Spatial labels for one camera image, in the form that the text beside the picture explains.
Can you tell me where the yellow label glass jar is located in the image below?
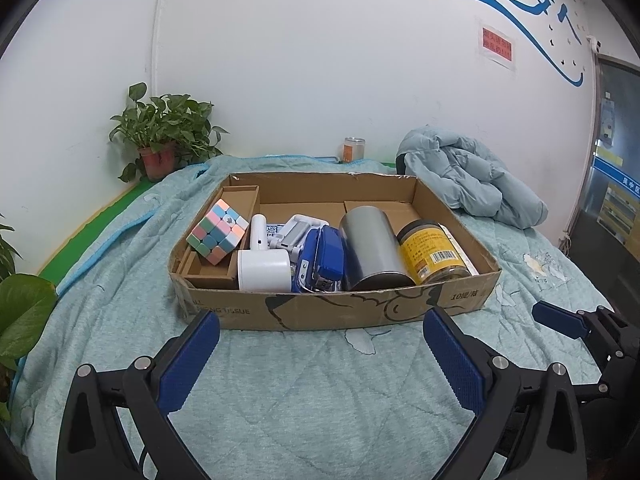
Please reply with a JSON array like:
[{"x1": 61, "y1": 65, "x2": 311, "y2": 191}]
[{"x1": 396, "y1": 220, "x2": 478, "y2": 285}]

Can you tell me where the white handheld device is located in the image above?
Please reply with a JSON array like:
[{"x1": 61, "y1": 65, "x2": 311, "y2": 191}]
[{"x1": 238, "y1": 214, "x2": 292, "y2": 292}]

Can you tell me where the pastel rubiks cube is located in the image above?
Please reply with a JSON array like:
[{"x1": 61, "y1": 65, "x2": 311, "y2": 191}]
[{"x1": 186, "y1": 198, "x2": 250, "y2": 266}]

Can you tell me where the silver metal tin can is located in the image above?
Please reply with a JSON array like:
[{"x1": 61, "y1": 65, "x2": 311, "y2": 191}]
[{"x1": 340, "y1": 206, "x2": 416, "y2": 292}]

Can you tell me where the blue stapler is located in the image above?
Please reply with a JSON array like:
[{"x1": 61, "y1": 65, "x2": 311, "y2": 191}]
[{"x1": 292, "y1": 226, "x2": 345, "y2": 294}]

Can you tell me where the colourful cartoon game box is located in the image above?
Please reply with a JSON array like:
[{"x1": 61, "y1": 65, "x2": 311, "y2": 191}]
[{"x1": 266, "y1": 223, "x2": 284, "y2": 248}]

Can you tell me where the white rectangular plastic gadget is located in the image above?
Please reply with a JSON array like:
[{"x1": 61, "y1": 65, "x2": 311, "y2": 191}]
[{"x1": 268, "y1": 214, "x2": 328, "y2": 263}]

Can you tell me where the glass door with blue stripe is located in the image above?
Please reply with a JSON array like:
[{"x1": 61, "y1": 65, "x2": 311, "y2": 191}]
[{"x1": 568, "y1": 54, "x2": 639, "y2": 315}]

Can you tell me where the large shallow cardboard box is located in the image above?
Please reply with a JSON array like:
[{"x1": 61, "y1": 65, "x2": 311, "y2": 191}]
[{"x1": 168, "y1": 172, "x2": 500, "y2": 332}]

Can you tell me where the light blue folded jacket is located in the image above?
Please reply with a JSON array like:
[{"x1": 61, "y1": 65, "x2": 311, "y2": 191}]
[{"x1": 396, "y1": 126, "x2": 548, "y2": 230}]

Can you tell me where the potted green plant red pot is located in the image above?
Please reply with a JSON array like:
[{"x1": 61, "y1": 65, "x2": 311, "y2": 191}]
[{"x1": 108, "y1": 82, "x2": 227, "y2": 183}]

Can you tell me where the red wall notice sign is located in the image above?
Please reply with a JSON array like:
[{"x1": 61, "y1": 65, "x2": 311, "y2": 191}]
[{"x1": 478, "y1": 22, "x2": 516, "y2": 72}]

